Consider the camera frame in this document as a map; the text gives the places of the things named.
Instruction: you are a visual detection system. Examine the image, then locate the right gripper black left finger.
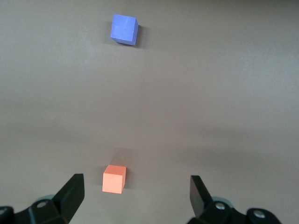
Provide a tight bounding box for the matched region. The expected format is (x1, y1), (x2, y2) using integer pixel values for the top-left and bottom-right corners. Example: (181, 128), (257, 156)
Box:
(0, 173), (85, 224)

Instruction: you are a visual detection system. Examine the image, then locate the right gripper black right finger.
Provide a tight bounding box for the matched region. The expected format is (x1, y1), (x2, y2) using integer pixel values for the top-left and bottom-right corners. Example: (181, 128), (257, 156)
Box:
(186, 175), (282, 224)

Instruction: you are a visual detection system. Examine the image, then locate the orange foam block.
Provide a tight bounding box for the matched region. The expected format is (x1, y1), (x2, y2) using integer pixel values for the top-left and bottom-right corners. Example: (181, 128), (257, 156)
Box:
(102, 164), (127, 194)

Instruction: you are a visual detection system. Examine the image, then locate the purple foam block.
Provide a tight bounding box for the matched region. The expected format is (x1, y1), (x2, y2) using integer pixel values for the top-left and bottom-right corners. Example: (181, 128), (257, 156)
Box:
(110, 14), (139, 47)

